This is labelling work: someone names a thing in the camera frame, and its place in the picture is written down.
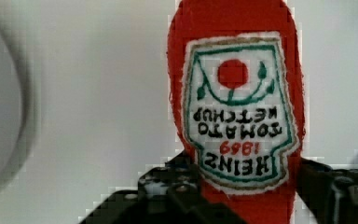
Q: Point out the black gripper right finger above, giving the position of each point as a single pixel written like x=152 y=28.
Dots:
x=330 y=194

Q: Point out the red plush ketchup bottle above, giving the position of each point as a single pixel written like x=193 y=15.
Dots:
x=237 y=102

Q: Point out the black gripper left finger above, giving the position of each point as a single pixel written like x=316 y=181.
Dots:
x=166 y=195

